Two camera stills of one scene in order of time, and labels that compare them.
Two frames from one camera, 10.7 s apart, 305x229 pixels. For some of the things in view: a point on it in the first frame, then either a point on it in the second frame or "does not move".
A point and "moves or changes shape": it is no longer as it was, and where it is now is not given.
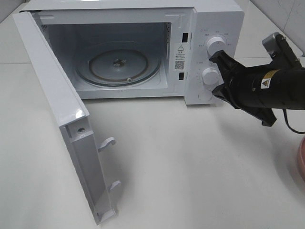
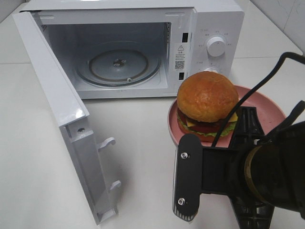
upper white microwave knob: [214, 45] does not move
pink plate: [301, 159] moves or changes shape
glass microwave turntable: [117, 64] does not move
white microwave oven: [72, 116] does not move
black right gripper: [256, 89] to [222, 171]
